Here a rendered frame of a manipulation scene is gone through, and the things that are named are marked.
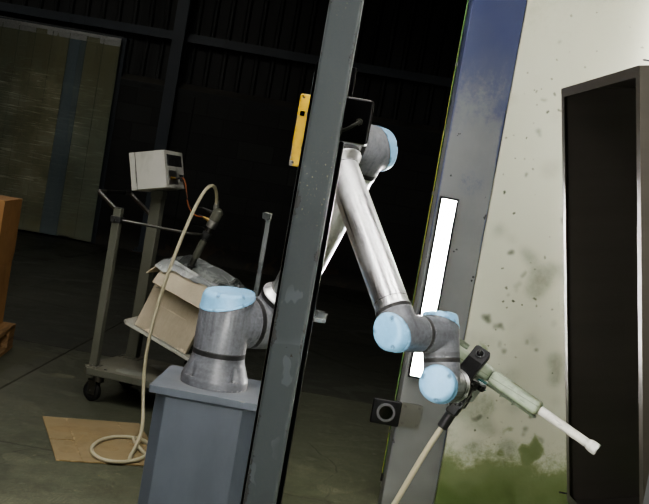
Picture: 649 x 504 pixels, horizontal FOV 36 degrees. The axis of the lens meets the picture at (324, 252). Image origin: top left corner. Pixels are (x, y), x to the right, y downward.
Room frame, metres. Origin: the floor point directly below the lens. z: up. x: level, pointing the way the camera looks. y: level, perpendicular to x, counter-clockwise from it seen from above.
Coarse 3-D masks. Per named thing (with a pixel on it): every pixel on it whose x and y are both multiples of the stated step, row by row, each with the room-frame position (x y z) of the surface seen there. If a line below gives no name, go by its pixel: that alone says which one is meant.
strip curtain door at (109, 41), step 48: (0, 48) 12.48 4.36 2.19; (48, 48) 12.46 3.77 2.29; (96, 48) 12.44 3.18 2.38; (0, 96) 12.47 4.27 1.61; (48, 96) 12.46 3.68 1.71; (96, 96) 12.45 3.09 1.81; (0, 144) 12.47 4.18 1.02; (48, 144) 12.45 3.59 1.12; (96, 144) 12.44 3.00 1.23; (0, 192) 12.48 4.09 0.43; (48, 192) 12.46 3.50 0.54; (96, 192) 12.43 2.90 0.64
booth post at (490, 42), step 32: (480, 0) 3.44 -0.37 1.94; (512, 0) 3.43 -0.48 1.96; (480, 32) 3.43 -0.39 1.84; (512, 32) 3.43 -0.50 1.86; (480, 64) 3.43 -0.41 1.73; (512, 64) 3.43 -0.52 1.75; (480, 96) 3.43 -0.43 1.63; (448, 128) 3.48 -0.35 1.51; (480, 128) 3.43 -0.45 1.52; (448, 160) 3.44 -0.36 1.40; (480, 160) 3.43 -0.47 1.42; (448, 192) 3.43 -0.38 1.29; (480, 192) 3.43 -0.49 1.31; (480, 224) 3.43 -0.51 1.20; (448, 288) 3.43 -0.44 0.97; (416, 384) 3.43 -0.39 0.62; (416, 448) 3.43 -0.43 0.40; (384, 480) 3.48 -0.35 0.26; (416, 480) 3.43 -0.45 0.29
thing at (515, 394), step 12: (480, 372) 2.66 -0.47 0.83; (492, 372) 2.66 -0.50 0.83; (492, 384) 2.64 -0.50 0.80; (504, 384) 2.63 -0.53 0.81; (516, 384) 2.64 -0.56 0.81; (504, 396) 2.63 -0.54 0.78; (516, 396) 2.61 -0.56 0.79; (528, 396) 2.60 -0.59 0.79; (456, 408) 2.67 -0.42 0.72; (528, 408) 2.60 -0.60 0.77; (540, 408) 2.60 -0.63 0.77; (444, 420) 2.68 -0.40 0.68; (552, 420) 2.58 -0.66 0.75; (564, 432) 2.57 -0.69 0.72; (576, 432) 2.55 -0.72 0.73; (588, 444) 2.53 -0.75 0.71
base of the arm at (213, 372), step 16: (192, 352) 2.78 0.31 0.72; (208, 352) 2.73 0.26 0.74; (192, 368) 2.75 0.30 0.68; (208, 368) 2.72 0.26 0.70; (224, 368) 2.73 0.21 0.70; (240, 368) 2.77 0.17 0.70; (192, 384) 2.72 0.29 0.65; (208, 384) 2.71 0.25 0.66; (224, 384) 2.72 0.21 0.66; (240, 384) 2.75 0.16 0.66
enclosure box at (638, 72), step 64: (576, 128) 2.90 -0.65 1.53; (640, 128) 2.30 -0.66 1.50; (576, 192) 2.90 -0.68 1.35; (640, 192) 2.30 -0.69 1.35; (576, 256) 2.90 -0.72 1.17; (640, 256) 2.31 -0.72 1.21; (576, 320) 2.90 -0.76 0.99; (640, 320) 2.31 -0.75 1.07; (576, 384) 2.90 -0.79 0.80; (640, 384) 2.31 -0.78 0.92; (576, 448) 2.90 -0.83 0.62; (640, 448) 2.32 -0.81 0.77
